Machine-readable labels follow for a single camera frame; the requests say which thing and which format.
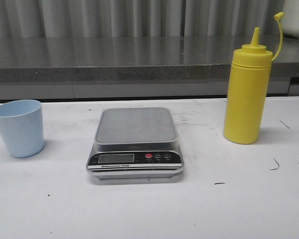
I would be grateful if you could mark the silver digital kitchen scale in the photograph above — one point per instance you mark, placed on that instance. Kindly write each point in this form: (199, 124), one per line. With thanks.
(135, 143)

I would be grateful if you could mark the grey stone counter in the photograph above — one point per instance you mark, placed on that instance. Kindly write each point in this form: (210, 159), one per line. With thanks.
(101, 68)

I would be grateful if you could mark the light blue plastic cup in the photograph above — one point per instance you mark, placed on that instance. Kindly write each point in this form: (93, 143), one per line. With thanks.
(21, 127)

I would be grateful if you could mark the white blender appliance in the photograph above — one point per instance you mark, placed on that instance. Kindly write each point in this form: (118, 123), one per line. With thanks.
(290, 21)

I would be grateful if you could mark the yellow squeeze bottle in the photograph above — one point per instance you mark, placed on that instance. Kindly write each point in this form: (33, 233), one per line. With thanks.
(248, 83)

